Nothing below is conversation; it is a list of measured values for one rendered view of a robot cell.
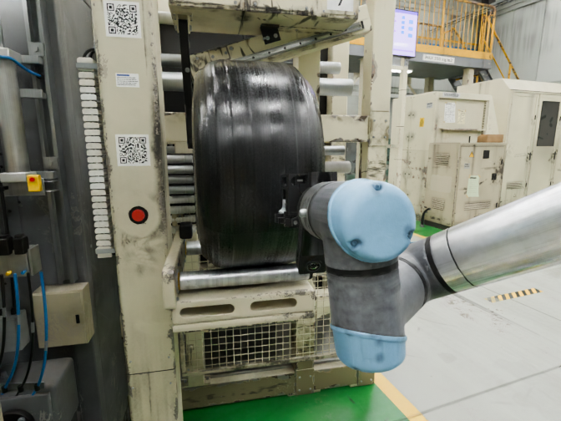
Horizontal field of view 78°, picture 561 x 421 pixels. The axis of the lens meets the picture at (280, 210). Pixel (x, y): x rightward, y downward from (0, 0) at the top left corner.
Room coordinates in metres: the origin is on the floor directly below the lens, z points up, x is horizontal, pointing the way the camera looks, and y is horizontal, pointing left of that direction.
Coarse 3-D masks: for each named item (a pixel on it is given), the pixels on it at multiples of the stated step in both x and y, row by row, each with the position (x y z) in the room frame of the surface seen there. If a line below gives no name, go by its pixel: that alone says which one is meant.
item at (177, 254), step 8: (176, 232) 1.10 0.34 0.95; (176, 240) 1.01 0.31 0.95; (184, 240) 1.08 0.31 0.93; (176, 248) 0.92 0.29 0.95; (184, 248) 1.06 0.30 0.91; (168, 256) 0.85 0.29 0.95; (176, 256) 0.85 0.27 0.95; (184, 256) 1.06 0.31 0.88; (168, 264) 0.79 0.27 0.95; (176, 264) 0.82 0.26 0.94; (168, 272) 0.75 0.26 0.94; (176, 272) 0.80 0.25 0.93; (168, 280) 0.75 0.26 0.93; (176, 280) 0.78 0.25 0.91; (168, 288) 0.75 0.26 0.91; (176, 288) 0.78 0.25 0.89; (168, 296) 0.75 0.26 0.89; (176, 296) 0.77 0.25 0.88; (168, 304) 0.75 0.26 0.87; (176, 304) 0.76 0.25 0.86
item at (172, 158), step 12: (168, 156) 1.25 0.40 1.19; (180, 156) 1.26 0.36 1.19; (192, 156) 1.27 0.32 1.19; (168, 168) 1.24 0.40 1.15; (180, 168) 1.25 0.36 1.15; (192, 168) 1.26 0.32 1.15; (180, 180) 1.26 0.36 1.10; (192, 180) 1.27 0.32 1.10; (180, 192) 1.25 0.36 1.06; (192, 192) 1.26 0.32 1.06; (180, 204) 1.38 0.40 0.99; (192, 204) 1.39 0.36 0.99; (192, 216) 1.27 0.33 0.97
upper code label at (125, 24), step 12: (108, 0) 0.84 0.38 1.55; (108, 12) 0.84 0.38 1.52; (120, 12) 0.84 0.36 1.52; (132, 12) 0.85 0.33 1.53; (108, 24) 0.84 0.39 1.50; (120, 24) 0.84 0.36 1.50; (132, 24) 0.85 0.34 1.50; (108, 36) 0.84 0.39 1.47; (120, 36) 0.84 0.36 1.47; (132, 36) 0.85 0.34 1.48
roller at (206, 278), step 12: (288, 264) 0.87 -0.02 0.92; (180, 276) 0.80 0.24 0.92; (192, 276) 0.80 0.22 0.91; (204, 276) 0.80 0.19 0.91; (216, 276) 0.81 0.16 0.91; (228, 276) 0.81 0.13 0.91; (240, 276) 0.82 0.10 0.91; (252, 276) 0.82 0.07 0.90; (264, 276) 0.83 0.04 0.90; (276, 276) 0.84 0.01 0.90; (288, 276) 0.84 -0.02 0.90; (300, 276) 0.85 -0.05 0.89; (180, 288) 0.79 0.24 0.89; (192, 288) 0.80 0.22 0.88
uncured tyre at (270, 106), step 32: (224, 64) 0.84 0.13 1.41; (256, 64) 0.87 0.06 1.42; (288, 64) 0.91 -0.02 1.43; (192, 96) 0.86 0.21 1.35; (224, 96) 0.75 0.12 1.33; (256, 96) 0.76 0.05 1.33; (288, 96) 0.78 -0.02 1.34; (192, 128) 0.79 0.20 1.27; (224, 128) 0.72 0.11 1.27; (256, 128) 0.73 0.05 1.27; (288, 128) 0.74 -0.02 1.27; (320, 128) 0.79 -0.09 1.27; (224, 160) 0.70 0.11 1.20; (256, 160) 0.71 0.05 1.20; (288, 160) 0.72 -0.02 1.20; (320, 160) 0.76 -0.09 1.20; (224, 192) 0.70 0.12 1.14; (256, 192) 0.71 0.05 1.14; (224, 224) 0.72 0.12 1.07; (256, 224) 0.73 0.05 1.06; (224, 256) 0.77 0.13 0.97; (256, 256) 0.79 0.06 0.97; (288, 256) 0.82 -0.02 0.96
